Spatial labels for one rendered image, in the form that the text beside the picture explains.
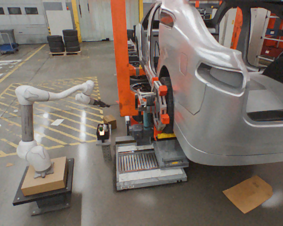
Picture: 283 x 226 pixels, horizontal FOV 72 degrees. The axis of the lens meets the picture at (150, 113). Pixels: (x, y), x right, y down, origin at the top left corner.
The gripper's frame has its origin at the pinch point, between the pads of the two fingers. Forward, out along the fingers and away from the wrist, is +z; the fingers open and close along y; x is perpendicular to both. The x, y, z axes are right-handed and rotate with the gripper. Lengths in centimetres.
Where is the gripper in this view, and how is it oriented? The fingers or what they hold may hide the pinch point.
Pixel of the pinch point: (107, 106)
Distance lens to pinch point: 255.9
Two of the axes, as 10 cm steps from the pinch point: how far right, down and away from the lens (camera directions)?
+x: 6.0, -6.8, -4.3
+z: 7.1, 2.1, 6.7
